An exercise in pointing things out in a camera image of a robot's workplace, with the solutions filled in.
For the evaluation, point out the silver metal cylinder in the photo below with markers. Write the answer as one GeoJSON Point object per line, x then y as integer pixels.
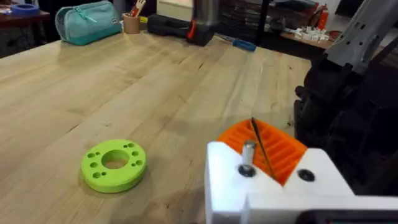
{"type": "Point", "coordinates": [206, 11]}

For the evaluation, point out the brown cup with utensils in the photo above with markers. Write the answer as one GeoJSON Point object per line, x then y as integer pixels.
{"type": "Point", "coordinates": [132, 25]}

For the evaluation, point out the black upright post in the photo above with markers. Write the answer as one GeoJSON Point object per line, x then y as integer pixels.
{"type": "Point", "coordinates": [262, 21]}

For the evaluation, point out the red bottle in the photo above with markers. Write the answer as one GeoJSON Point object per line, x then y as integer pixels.
{"type": "Point", "coordinates": [322, 17]}

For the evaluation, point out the bare white left gripper left finger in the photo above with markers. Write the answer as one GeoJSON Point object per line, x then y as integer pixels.
{"type": "Point", "coordinates": [224, 183]}

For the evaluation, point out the blue tape roll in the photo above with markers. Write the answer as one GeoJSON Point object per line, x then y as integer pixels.
{"type": "Point", "coordinates": [25, 8]}

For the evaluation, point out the green disc with holes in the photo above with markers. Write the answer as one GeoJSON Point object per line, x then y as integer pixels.
{"type": "Point", "coordinates": [109, 177]}

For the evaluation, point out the white orange left gripper right finger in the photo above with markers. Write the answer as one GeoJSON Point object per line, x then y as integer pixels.
{"type": "Point", "coordinates": [320, 174]}

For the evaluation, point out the heap of white parts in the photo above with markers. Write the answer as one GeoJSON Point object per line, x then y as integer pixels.
{"type": "Point", "coordinates": [311, 33]}

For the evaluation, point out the teal zip bag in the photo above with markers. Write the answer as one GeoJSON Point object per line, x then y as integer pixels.
{"type": "Point", "coordinates": [87, 23]}

